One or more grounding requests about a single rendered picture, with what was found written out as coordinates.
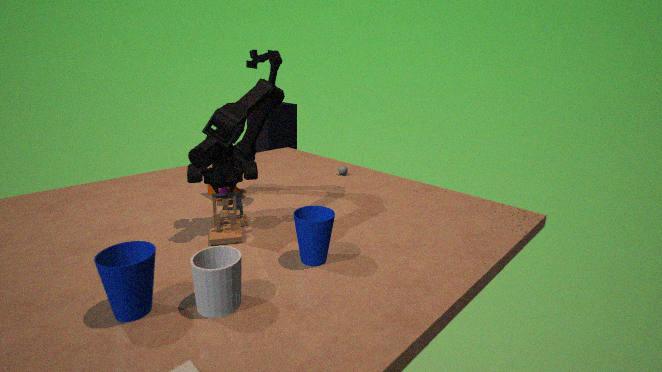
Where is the beige flat square tile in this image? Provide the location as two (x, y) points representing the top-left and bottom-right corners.
(169, 360), (200, 372)

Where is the blue cup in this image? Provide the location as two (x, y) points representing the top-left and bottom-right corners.
(294, 206), (335, 266)
(94, 241), (156, 322)

